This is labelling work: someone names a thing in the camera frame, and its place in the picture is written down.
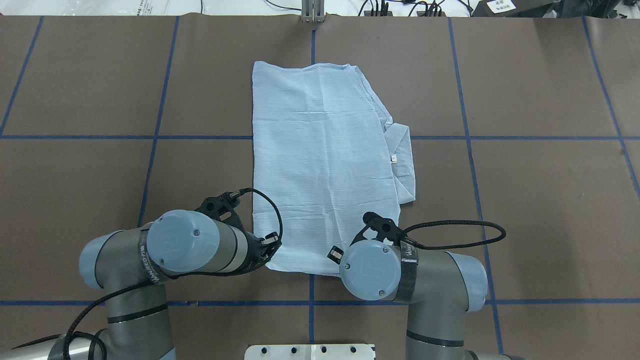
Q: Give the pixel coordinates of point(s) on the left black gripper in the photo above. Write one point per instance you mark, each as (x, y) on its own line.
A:
(256, 248)

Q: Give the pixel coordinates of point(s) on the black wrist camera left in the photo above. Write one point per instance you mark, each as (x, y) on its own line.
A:
(222, 208)

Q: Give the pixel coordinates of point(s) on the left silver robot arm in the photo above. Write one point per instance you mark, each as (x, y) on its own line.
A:
(132, 321)

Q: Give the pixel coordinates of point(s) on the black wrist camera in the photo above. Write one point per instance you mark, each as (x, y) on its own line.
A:
(384, 228)
(222, 208)

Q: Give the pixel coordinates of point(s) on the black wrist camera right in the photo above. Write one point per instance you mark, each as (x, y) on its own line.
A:
(384, 228)

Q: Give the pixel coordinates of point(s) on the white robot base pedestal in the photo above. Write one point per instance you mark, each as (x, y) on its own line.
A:
(332, 351)

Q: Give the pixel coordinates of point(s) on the grey aluminium frame post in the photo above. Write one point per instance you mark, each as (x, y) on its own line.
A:
(313, 11)

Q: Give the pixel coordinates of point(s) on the light blue button-up shirt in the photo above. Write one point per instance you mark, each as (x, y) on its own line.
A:
(326, 151)

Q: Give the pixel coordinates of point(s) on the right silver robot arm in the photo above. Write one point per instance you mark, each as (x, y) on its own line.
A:
(438, 287)

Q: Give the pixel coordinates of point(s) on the black device with label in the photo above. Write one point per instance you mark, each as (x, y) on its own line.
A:
(531, 8)

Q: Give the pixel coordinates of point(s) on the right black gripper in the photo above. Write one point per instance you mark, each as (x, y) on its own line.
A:
(334, 255)

